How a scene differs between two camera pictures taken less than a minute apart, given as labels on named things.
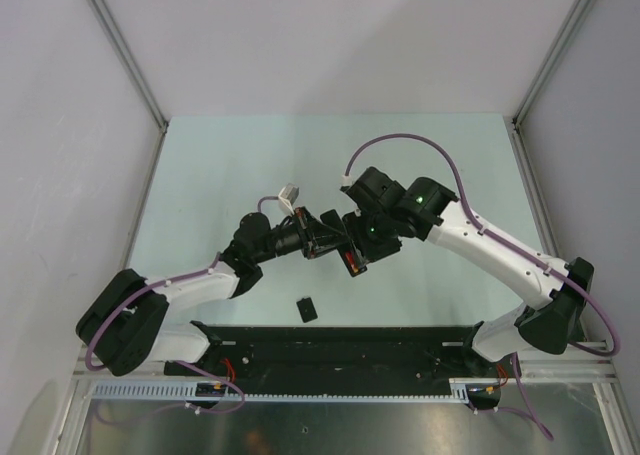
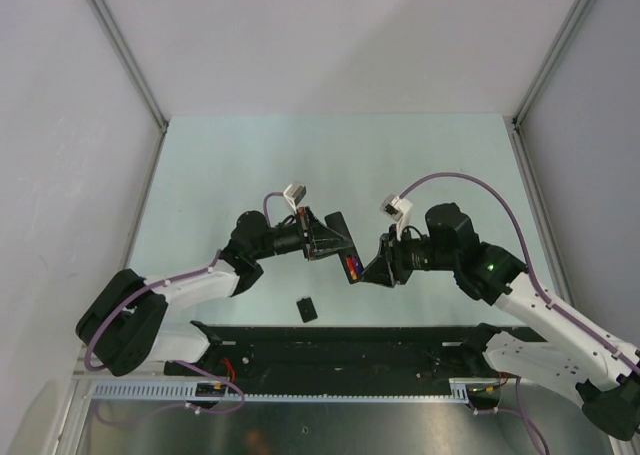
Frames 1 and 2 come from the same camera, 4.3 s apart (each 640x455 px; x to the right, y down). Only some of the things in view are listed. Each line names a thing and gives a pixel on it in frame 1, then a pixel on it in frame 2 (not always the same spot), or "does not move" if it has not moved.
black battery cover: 307,309 does not move
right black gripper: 379,251 to 388,267
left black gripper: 316,237 does not move
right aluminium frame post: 514,122 does not move
